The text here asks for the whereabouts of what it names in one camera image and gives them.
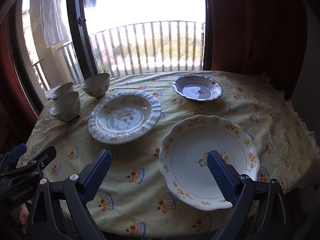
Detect person's left hand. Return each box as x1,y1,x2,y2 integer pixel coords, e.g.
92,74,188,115
19,202,27,226

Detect yellow printed tablecloth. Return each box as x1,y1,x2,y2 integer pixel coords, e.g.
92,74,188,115
19,70,320,239

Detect white hanging cloth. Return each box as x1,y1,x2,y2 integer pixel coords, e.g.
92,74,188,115
40,0,70,48

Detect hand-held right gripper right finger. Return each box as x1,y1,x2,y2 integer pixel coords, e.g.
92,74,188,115
206,150,295,240

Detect balcony railing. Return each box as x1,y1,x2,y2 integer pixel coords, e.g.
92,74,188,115
31,20,206,92

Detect white ribbed plate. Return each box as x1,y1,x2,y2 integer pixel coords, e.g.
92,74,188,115
88,90,162,145

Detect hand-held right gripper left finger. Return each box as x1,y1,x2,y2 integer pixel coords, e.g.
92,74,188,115
25,149,112,240

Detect blue rimmed plate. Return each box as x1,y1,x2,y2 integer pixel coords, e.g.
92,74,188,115
172,74,223,102

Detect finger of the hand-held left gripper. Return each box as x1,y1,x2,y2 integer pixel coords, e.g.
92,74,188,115
0,145,57,180
0,143,28,170

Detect yellow floral scalloped plate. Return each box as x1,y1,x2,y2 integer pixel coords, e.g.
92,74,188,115
158,115,260,211

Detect red curtain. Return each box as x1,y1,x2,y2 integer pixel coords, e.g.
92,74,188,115
207,0,310,100
0,17,40,140

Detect black window frame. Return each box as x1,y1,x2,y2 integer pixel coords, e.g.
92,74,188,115
10,0,213,110

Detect cream floral bowl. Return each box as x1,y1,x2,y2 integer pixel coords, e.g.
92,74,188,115
50,91,81,123
50,82,74,102
80,73,111,97

